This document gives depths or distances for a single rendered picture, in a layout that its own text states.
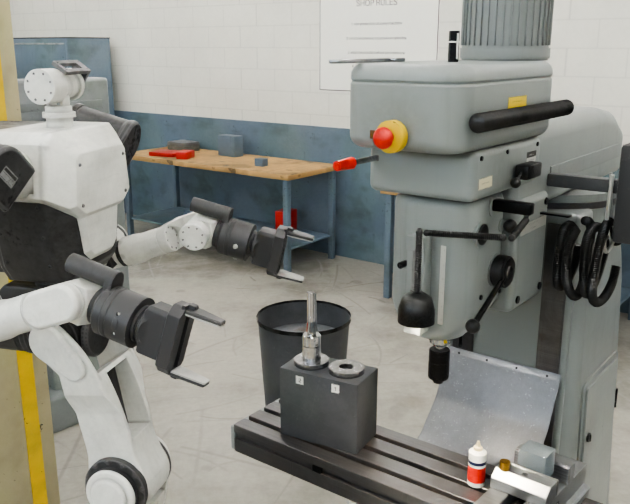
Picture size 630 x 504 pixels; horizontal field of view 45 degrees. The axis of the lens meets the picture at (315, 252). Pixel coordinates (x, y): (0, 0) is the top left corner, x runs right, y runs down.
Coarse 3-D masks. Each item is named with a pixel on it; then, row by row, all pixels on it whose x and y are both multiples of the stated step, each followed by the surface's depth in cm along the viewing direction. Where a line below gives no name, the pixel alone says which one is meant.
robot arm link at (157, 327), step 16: (112, 304) 121; (128, 304) 121; (144, 304) 123; (160, 304) 123; (176, 304) 120; (112, 320) 121; (128, 320) 120; (144, 320) 121; (160, 320) 120; (176, 320) 119; (192, 320) 124; (112, 336) 122; (128, 336) 122; (144, 336) 121; (160, 336) 120; (176, 336) 120; (144, 352) 122; (160, 352) 121; (176, 352) 122; (160, 368) 121
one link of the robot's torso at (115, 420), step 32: (64, 352) 152; (128, 352) 166; (64, 384) 155; (96, 384) 153; (128, 384) 166; (96, 416) 159; (128, 416) 168; (96, 448) 161; (128, 448) 159; (160, 448) 168; (128, 480) 158; (160, 480) 166
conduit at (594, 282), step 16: (592, 224) 169; (608, 224) 165; (560, 240) 169; (592, 240) 178; (608, 240) 174; (560, 256) 169; (576, 256) 179; (592, 256) 163; (560, 272) 170; (592, 272) 163; (560, 288) 174; (576, 288) 177; (592, 288) 164; (608, 288) 175; (592, 304) 169
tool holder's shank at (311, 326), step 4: (308, 292) 188; (312, 292) 188; (308, 296) 187; (312, 296) 187; (308, 300) 187; (312, 300) 187; (308, 304) 188; (312, 304) 188; (308, 308) 188; (312, 308) 188; (308, 312) 188; (312, 312) 188; (308, 316) 188; (312, 316) 188; (308, 320) 189; (312, 320) 188; (308, 324) 189; (312, 324) 189; (316, 324) 190; (308, 328) 189; (312, 328) 189; (316, 328) 189; (308, 332) 189; (312, 332) 189
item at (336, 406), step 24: (336, 360) 191; (288, 384) 190; (312, 384) 187; (336, 384) 183; (360, 384) 182; (288, 408) 192; (312, 408) 188; (336, 408) 185; (360, 408) 184; (288, 432) 194; (312, 432) 190; (336, 432) 187; (360, 432) 186
